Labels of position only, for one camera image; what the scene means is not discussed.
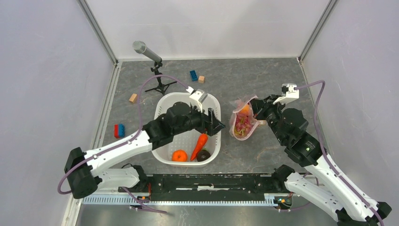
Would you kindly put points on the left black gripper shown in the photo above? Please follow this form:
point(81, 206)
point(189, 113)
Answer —
point(210, 123)

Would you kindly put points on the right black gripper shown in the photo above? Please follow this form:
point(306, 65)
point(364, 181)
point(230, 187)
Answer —
point(259, 105)

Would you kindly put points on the peach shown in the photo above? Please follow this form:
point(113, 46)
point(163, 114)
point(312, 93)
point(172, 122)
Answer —
point(246, 110)

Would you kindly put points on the orange carrot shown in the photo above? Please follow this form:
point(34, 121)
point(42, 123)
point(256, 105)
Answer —
point(202, 140)

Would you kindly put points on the clear zip top bag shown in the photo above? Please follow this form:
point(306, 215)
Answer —
point(238, 105)

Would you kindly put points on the purple grapes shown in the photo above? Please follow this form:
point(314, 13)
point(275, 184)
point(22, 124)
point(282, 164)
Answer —
point(243, 125)

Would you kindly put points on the white plastic basket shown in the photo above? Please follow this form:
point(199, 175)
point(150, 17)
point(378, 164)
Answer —
point(185, 141)

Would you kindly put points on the orange tangerine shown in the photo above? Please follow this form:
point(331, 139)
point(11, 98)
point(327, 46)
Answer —
point(180, 156)

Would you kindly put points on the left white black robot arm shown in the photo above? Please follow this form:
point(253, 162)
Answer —
point(85, 172)

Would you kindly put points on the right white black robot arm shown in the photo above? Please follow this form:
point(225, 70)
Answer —
point(343, 201)

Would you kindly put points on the dark avocado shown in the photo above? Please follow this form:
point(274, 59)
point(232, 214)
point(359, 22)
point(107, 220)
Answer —
point(203, 155)

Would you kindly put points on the small wooden cube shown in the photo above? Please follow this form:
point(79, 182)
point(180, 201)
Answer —
point(201, 79)

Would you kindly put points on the wooden block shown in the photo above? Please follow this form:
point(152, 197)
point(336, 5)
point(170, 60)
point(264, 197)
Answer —
point(133, 98)

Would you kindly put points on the red blue toy brick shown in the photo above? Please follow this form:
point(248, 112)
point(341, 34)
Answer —
point(119, 130)

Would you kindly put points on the grey microphone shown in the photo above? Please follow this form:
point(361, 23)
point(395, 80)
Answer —
point(141, 48)

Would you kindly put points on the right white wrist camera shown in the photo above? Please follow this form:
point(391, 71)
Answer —
point(289, 94)

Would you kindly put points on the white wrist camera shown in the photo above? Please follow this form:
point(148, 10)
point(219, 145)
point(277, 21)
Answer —
point(197, 97)
point(289, 94)

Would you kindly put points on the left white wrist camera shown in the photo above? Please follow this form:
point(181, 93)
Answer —
point(197, 97)

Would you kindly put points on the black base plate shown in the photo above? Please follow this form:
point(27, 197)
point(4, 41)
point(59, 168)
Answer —
point(209, 187)

